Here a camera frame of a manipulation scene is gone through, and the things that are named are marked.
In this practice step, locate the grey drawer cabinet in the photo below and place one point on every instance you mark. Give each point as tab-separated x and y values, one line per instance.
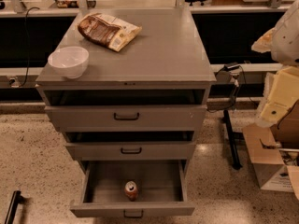
166	64

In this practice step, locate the black power adapter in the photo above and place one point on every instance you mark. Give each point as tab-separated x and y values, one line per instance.
231	66

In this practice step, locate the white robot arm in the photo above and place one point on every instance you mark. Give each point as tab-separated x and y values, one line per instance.
281	89

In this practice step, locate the brown cardboard box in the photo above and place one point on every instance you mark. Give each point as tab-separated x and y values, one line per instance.
274	153

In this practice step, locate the grey middle drawer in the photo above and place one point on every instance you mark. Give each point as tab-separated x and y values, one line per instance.
124	151

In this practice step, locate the grey top drawer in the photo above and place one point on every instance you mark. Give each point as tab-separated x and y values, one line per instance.
126	118

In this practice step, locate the black stand leg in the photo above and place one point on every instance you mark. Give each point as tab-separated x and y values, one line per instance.
231	136

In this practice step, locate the brown chip bag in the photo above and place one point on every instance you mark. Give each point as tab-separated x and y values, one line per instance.
108	31

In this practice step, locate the black bar bottom left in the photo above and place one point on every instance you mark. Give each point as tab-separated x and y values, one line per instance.
16	199

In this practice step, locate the grey open bottom drawer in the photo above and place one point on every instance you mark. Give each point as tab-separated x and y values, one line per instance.
161	185

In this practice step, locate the white bowl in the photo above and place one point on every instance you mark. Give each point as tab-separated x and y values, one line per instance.
69	62

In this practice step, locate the red coke can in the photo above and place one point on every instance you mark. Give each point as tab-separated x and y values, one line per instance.
131	190

